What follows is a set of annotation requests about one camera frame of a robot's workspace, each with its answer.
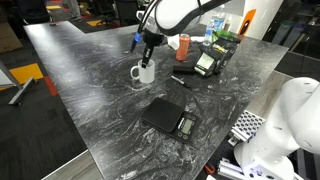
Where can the brown cardboard box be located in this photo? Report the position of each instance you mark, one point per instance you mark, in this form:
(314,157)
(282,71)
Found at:
(8,36)

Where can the green snack bag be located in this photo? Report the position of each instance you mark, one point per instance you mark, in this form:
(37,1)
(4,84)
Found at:
(227,35)

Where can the black white marker pen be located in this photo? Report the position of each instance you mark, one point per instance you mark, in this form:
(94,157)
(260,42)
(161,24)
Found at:
(181,81)

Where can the aluminium extrusion rail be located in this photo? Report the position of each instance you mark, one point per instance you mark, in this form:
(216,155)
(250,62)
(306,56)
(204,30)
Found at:
(230,170)

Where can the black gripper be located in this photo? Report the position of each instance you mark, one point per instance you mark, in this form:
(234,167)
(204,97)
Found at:
(152,38)

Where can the orange black sign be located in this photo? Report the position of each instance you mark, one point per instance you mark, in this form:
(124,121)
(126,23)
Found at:
(247,21)

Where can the orange drink can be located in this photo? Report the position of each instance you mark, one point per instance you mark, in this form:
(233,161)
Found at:
(182,48)

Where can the black green label printer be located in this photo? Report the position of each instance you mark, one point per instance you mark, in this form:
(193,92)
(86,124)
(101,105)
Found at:
(206,61)

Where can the small pump bottle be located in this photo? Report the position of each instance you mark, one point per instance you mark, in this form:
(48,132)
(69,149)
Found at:
(227,24)

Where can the small dark table object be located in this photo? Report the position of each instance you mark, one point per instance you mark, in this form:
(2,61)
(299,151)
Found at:
(53,24)

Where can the white ceramic mug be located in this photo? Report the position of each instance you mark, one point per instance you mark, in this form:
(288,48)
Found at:
(146,75)

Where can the flat black case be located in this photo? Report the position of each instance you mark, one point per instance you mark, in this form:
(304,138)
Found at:
(183,69)

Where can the clear water bottle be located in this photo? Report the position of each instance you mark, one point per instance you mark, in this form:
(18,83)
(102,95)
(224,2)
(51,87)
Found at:
(210,28)

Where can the grey metal stand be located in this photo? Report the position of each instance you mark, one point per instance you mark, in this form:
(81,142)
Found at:
(20,90)

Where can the black snack bag yellow print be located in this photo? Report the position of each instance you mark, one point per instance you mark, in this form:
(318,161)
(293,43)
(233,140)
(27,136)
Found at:
(229,50)

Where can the black office chair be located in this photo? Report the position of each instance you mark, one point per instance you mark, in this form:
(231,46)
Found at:
(128,11)

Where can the white perforated mounting plate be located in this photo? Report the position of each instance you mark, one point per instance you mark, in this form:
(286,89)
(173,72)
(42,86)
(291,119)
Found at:
(246,125)

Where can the black digital kitchen scale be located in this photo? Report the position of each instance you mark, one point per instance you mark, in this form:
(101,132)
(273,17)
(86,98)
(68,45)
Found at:
(163,115)

